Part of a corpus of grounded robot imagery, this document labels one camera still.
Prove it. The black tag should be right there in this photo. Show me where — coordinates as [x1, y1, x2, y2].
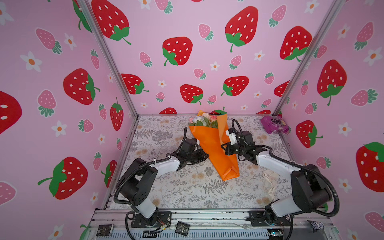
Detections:
[175, 221, 190, 237]
[96, 224, 114, 237]

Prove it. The aluminium front rail frame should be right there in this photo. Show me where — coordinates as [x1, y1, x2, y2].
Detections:
[84, 209, 341, 240]

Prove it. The black tag middle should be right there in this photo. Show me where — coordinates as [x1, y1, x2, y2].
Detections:
[175, 221, 190, 237]

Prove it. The white rose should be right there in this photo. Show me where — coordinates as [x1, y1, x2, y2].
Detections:
[191, 116, 207, 126]

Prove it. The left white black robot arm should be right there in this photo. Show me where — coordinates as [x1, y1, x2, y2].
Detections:
[113, 138, 209, 221]

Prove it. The black tag left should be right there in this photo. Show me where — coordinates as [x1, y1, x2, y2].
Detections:
[96, 224, 114, 237]

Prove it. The aluminium corner post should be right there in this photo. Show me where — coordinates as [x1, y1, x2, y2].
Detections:
[272, 0, 345, 116]
[79, 0, 139, 120]

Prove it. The left aluminium corner post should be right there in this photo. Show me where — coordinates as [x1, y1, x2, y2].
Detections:
[79, 0, 139, 120]

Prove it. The orange wrapping paper sheet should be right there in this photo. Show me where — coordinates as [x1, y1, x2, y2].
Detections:
[189, 111, 240, 181]

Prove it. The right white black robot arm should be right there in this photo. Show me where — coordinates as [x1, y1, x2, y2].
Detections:
[221, 128, 340, 225]

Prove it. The right aluminium corner post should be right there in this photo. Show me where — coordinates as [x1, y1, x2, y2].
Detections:
[272, 0, 345, 116]

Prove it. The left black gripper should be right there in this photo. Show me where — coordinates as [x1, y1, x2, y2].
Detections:
[186, 148, 210, 164]

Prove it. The purple snack packet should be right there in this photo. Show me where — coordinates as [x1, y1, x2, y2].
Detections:
[261, 116, 290, 135]

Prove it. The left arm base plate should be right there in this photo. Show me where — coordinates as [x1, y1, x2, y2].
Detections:
[131, 211, 172, 228]

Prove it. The white ribbon strip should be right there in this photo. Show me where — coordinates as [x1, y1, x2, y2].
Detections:
[263, 170, 279, 202]

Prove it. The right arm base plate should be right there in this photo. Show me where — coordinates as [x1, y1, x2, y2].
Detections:
[246, 210, 291, 227]

